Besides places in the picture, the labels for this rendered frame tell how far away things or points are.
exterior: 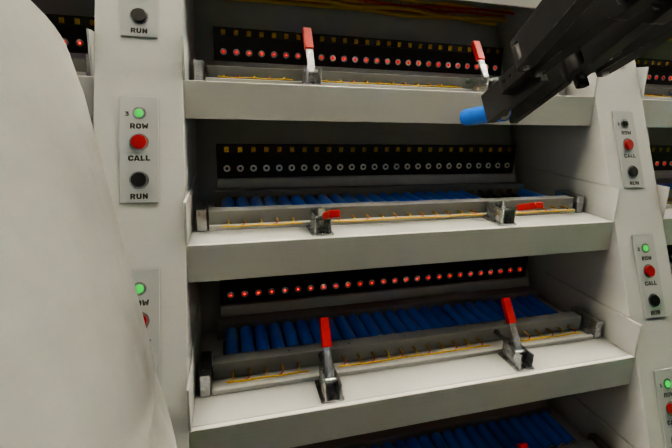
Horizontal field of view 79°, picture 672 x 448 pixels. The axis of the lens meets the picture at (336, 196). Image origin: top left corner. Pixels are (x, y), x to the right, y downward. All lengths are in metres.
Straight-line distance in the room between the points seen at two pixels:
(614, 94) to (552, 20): 0.49
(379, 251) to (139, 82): 0.35
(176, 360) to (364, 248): 0.25
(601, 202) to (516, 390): 0.31
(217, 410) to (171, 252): 0.19
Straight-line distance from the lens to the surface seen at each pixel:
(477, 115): 0.44
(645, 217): 0.78
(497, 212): 0.62
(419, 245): 0.54
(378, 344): 0.59
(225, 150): 0.65
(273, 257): 0.49
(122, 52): 0.55
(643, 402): 0.78
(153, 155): 0.50
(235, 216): 0.53
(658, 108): 0.87
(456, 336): 0.64
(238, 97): 0.53
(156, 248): 0.49
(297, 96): 0.53
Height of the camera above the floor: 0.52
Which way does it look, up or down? 8 degrees up
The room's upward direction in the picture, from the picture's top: 4 degrees counter-clockwise
